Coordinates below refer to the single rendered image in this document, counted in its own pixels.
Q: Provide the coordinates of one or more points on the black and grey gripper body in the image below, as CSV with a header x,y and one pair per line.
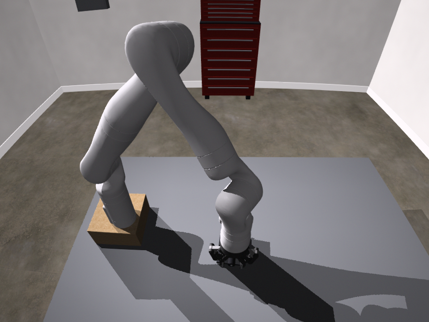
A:
x,y
233,255

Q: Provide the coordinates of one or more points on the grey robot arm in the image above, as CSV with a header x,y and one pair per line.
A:
x,y
158,52

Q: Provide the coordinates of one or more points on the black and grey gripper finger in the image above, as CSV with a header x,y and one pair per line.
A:
x,y
213,251
253,255

